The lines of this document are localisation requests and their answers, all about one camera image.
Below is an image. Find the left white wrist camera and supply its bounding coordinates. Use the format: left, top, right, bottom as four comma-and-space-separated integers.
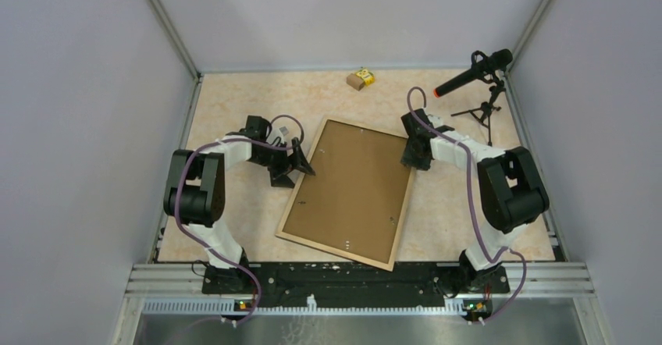
271, 126, 290, 146

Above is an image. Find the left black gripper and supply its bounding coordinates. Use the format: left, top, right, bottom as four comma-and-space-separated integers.
251, 137, 315, 188

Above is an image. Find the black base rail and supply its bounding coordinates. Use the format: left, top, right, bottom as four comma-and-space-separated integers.
201, 261, 493, 311

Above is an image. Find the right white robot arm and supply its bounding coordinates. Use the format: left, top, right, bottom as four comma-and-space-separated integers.
400, 108, 550, 293

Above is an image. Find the small cardboard yellow box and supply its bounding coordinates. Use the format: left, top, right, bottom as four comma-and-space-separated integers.
346, 68, 375, 91

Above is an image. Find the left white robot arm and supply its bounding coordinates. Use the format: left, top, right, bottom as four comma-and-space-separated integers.
163, 116, 315, 293

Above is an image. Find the wooden picture frame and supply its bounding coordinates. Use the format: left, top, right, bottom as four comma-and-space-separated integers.
274, 116, 418, 273

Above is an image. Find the black microphone on tripod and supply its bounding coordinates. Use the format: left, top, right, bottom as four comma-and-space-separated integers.
433, 48, 513, 147

